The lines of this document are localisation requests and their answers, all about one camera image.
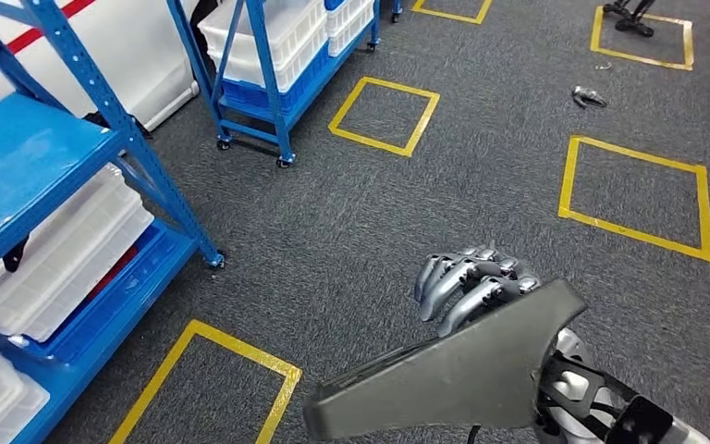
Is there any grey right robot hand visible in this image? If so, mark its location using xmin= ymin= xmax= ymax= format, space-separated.
xmin=414 ymin=244 xmax=541 ymax=339

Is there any black plastic car part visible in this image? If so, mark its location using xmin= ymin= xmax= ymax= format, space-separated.
xmin=302 ymin=278 xmax=589 ymax=442

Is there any blue metal shelf rack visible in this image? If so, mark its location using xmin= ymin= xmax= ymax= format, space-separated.
xmin=0 ymin=0 xmax=227 ymax=444
xmin=165 ymin=0 xmax=405 ymax=169

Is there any yellow floor tape square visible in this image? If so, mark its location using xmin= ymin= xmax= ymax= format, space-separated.
xmin=327 ymin=76 xmax=441 ymax=159
xmin=107 ymin=318 xmax=303 ymax=444

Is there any small grey metal clamp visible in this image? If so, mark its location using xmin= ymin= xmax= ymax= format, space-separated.
xmin=572 ymin=85 xmax=608 ymax=110

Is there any blue plastic crate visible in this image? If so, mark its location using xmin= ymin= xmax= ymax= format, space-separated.
xmin=220 ymin=45 xmax=332 ymax=117
xmin=6 ymin=219 xmax=200 ymax=365

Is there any black wheeled stand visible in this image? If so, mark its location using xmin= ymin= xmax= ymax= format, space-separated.
xmin=603 ymin=0 xmax=659 ymax=38

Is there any red object inside crate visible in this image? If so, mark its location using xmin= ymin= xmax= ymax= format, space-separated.
xmin=85 ymin=244 xmax=141 ymax=302

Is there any white car with red stripe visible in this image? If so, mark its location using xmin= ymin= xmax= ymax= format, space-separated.
xmin=0 ymin=0 xmax=200 ymax=133

